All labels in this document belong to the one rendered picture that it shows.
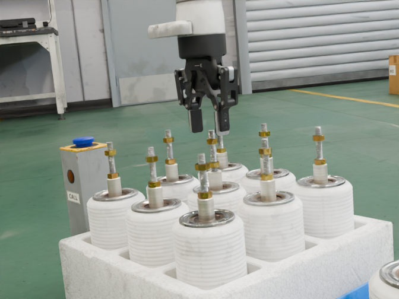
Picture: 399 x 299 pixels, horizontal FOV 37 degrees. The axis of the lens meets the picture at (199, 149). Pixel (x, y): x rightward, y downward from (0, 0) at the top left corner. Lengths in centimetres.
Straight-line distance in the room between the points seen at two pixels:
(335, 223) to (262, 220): 14
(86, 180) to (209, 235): 41
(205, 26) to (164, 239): 32
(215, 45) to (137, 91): 492
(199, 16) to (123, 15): 492
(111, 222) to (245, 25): 503
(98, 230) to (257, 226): 27
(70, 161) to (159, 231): 33
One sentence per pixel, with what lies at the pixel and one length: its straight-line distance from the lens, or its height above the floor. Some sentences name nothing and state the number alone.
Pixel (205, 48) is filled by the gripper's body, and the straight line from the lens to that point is 89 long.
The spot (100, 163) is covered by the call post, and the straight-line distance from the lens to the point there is 112.
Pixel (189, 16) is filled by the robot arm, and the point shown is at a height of 52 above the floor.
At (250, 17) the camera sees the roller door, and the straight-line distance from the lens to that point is 594.
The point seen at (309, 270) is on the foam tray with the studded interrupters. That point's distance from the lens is 84.
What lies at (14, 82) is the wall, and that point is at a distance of 584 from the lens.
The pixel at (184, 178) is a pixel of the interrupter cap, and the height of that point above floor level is 25.
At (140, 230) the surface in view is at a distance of 85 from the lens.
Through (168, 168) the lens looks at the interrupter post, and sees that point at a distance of 103.
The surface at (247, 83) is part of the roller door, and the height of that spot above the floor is 10.
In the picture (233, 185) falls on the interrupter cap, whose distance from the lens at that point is 95.
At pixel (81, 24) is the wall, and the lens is 580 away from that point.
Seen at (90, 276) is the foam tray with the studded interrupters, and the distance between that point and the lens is 95.
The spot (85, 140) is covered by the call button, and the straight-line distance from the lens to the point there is 112.
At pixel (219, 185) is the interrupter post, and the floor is 26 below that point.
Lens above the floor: 47
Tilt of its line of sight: 10 degrees down
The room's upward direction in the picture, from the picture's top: 5 degrees counter-clockwise
